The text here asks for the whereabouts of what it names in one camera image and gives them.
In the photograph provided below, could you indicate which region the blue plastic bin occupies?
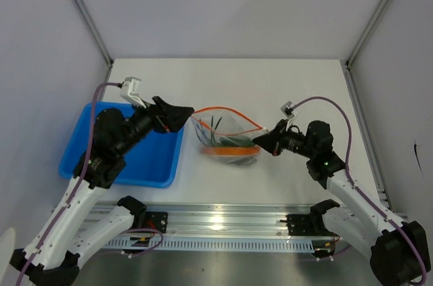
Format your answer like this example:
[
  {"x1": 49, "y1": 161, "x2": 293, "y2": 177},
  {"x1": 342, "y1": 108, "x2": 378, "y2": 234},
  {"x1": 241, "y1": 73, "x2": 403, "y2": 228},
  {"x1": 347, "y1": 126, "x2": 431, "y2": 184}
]
[{"x1": 58, "y1": 103, "x2": 184, "y2": 189}]

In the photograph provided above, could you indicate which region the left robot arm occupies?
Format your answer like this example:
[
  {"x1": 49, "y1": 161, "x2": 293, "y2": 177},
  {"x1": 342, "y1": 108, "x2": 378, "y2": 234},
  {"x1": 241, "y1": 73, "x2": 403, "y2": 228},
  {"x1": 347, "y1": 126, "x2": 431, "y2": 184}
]
[{"x1": 9, "y1": 96, "x2": 194, "y2": 285}]

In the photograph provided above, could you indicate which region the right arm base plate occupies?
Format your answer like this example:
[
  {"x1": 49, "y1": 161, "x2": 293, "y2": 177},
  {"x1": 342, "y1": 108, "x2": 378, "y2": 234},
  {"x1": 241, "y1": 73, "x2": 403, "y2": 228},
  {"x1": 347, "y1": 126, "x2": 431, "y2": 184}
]
[{"x1": 280, "y1": 214, "x2": 325, "y2": 237}]

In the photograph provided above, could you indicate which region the clear zip bag orange zipper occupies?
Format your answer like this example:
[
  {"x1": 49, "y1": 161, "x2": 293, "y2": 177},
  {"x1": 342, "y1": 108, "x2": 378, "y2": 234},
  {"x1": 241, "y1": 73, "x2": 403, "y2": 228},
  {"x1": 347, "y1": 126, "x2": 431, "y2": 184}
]
[{"x1": 191, "y1": 106, "x2": 267, "y2": 166}]

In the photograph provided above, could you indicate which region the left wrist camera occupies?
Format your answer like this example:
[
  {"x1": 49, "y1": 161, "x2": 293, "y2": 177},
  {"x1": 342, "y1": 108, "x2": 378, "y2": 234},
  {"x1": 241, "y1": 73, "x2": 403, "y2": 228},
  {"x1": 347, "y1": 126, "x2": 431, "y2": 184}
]
[{"x1": 120, "y1": 76, "x2": 149, "y2": 108}]

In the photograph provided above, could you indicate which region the aluminium mounting rail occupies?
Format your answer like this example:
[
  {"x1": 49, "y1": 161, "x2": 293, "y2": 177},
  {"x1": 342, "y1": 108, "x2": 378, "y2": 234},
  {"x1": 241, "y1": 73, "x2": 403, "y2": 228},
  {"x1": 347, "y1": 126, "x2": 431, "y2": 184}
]
[{"x1": 50, "y1": 204, "x2": 409, "y2": 240}]

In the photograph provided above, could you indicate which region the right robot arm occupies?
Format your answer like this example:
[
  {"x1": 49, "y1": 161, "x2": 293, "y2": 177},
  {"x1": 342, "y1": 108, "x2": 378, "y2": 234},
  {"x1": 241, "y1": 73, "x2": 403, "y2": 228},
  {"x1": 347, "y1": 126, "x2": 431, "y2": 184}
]
[{"x1": 253, "y1": 120, "x2": 432, "y2": 285}]

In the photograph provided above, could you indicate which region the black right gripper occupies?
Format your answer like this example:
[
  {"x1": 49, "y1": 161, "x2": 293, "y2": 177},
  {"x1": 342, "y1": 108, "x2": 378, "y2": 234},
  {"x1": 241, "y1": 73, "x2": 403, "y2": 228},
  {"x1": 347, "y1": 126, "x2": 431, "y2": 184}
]
[{"x1": 252, "y1": 119, "x2": 315, "y2": 159}]

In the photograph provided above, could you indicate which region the green toy cucumber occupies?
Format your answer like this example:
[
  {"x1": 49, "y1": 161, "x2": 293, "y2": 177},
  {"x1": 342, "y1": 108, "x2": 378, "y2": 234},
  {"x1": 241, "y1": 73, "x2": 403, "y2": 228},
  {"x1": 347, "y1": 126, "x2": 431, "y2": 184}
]
[{"x1": 218, "y1": 135, "x2": 254, "y2": 148}]

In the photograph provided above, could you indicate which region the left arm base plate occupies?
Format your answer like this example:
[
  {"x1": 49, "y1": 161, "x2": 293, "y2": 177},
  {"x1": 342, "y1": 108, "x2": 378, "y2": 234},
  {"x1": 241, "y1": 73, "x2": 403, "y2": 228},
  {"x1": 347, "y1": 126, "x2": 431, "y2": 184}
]
[{"x1": 143, "y1": 212, "x2": 168, "y2": 233}]

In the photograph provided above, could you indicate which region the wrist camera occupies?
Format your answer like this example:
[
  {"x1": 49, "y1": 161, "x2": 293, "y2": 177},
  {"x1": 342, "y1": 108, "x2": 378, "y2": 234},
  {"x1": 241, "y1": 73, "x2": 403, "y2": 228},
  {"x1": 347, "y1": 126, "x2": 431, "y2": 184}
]
[
  {"x1": 120, "y1": 76, "x2": 149, "y2": 108},
  {"x1": 280, "y1": 101, "x2": 298, "y2": 128}
]

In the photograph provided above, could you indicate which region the white slotted cable duct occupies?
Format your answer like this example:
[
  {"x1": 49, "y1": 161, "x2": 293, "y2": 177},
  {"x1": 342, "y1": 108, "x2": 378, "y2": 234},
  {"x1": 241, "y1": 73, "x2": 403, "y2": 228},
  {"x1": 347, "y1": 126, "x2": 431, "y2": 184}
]
[{"x1": 101, "y1": 237, "x2": 314, "y2": 253}]

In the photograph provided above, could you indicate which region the green toy scallion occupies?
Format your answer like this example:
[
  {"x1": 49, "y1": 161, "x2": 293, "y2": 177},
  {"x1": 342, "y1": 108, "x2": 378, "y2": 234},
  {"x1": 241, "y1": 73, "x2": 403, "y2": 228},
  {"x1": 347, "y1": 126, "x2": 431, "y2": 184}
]
[{"x1": 210, "y1": 116, "x2": 223, "y2": 147}]

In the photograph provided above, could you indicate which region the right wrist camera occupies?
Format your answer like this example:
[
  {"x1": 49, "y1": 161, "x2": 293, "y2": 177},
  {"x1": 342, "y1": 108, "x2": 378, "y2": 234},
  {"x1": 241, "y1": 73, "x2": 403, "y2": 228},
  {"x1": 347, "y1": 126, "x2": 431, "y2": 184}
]
[{"x1": 280, "y1": 101, "x2": 298, "y2": 128}]

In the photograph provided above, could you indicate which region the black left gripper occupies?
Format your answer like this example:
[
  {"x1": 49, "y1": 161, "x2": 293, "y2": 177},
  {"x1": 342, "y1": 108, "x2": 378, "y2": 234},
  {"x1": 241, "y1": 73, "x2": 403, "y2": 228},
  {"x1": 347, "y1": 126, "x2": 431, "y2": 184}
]
[{"x1": 117, "y1": 95, "x2": 194, "y2": 156}]

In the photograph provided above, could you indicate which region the grey toy fish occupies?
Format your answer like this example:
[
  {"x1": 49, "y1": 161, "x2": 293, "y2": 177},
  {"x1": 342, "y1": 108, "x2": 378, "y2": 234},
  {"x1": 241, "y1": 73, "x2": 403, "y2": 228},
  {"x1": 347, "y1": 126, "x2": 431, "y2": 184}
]
[{"x1": 223, "y1": 157, "x2": 257, "y2": 166}]

